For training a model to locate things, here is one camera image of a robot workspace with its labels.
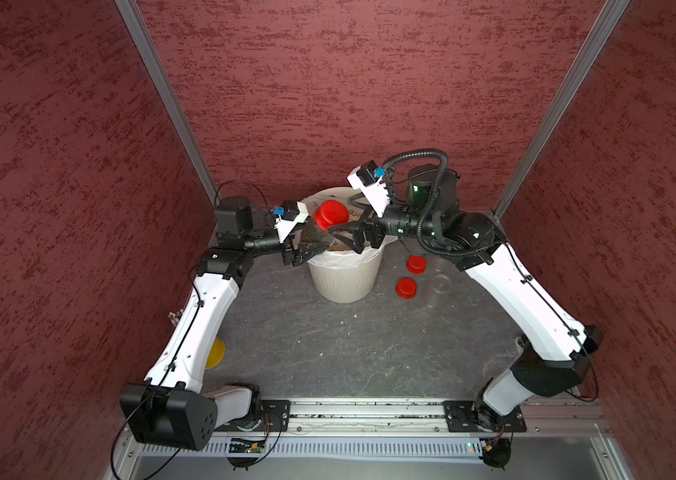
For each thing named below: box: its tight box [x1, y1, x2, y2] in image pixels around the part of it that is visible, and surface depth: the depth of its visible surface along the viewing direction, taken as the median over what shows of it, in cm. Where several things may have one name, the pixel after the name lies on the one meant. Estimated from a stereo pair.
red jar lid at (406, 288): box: [395, 277, 417, 300], surface depth 99 cm
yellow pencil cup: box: [206, 336, 225, 370], surface depth 85 cm
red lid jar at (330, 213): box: [314, 200, 349, 232], surface depth 60 cm
